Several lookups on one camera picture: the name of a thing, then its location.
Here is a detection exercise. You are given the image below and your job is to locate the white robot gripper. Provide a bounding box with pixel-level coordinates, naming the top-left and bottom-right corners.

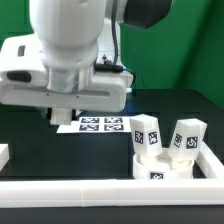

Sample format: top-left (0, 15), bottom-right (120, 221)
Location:
top-left (0, 35), bottom-right (133, 112)

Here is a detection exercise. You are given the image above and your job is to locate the white round stool seat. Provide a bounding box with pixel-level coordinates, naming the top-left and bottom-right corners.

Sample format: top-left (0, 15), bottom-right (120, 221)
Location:
top-left (133, 154), bottom-right (194, 180)

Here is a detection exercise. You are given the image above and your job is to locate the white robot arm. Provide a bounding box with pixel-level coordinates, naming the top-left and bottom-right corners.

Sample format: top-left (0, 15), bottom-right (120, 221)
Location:
top-left (0, 0), bottom-right (173, 112)

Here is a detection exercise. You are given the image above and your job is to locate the white marker paper sheet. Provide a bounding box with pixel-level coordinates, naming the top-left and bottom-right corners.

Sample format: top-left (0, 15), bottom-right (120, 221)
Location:
top-left (57, 116), bottom-right (131, 134)

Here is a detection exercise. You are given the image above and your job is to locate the white U-shaped fence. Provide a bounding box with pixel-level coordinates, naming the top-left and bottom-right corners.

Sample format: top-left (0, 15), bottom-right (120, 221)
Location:
top-left (0, 145), bottom-right (224, 208)

